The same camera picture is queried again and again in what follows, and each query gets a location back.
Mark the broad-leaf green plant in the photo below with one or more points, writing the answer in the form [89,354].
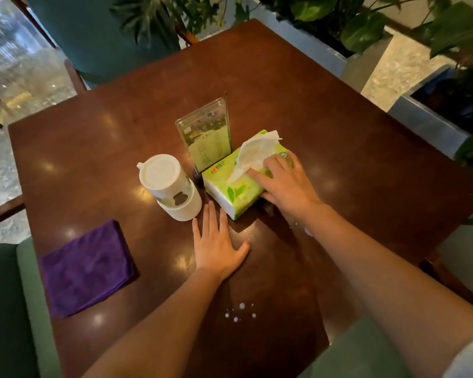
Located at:
[339,15]

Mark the person's right middle finger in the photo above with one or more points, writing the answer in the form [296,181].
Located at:
[274,161]

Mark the person's left forearm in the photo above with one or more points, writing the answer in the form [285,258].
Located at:
[161,330]

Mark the grey rectangular planter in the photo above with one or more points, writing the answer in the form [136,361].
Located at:
[425,121]

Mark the person's left hand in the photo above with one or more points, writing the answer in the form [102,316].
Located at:
[215,251]

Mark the person's right forearm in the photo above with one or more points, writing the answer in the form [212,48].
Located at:
[378,287]

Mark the person's left little finger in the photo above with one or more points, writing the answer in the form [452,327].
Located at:
[197,232]

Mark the white lidded cup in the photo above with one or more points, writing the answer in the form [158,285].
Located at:
[165,181]

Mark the white liquid droplets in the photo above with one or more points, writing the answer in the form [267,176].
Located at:
[241,306]

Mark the teal upholstered chair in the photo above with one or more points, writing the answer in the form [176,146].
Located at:
[86,31]

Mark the green tissue pack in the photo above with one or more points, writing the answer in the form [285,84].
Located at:
[236,190]

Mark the purple microfiber cloth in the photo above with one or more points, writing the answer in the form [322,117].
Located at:
[86,267]

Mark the fern-like green plant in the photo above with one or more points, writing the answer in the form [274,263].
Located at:
[161,13]

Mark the person's right thumb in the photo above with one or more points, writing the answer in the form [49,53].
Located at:
[269,197]

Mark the white shirt sleeve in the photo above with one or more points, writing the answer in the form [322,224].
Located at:
[471,360]

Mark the white rectangular planter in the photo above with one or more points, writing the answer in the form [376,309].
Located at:
[327,55]

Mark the person's left thumb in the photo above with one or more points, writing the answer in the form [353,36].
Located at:
[241,249]

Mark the person's left middle finger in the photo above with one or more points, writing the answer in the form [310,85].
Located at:
[214,220]

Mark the person's right hand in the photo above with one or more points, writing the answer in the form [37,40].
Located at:
[291,188]

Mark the white tissue sheet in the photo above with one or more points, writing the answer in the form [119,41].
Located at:
[254,153]

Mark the dark green upholstered chair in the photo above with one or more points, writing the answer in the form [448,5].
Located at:
[8,310]

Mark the clear acrylic sign holder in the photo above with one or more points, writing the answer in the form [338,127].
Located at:
[205,133]

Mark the light green upholstered chair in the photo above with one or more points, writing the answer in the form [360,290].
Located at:
[354,350]

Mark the large-leaf green plant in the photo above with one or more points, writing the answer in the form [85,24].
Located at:
[465,31]

